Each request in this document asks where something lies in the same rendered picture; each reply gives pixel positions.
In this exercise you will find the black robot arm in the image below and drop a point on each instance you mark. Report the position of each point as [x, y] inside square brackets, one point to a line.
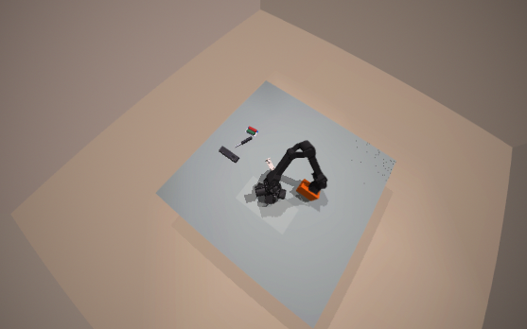
[272, 180]

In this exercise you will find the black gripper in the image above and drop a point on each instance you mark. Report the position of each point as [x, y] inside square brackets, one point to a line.
[280, 193]

